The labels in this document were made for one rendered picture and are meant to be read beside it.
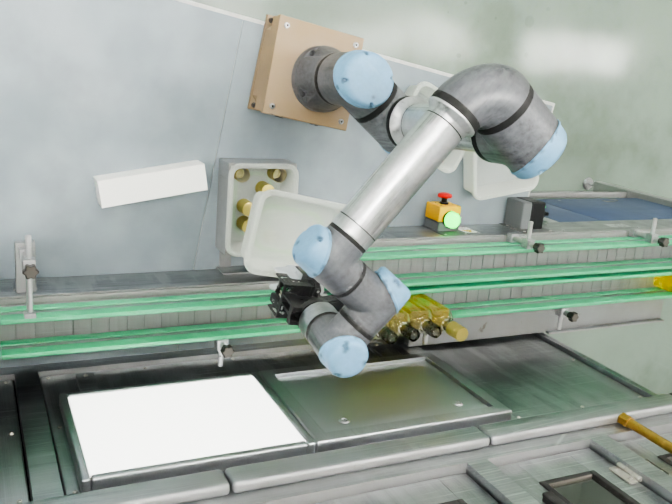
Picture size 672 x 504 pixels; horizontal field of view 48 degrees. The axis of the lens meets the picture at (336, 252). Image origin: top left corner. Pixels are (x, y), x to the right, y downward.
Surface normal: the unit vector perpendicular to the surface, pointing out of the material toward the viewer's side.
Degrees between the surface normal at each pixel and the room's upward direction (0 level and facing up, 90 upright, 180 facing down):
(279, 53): 4
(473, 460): 90
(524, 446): 90
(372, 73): 9
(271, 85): 4
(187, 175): 0
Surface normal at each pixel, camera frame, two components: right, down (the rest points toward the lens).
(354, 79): 0.38, 0.12
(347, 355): 0.39, 0.40
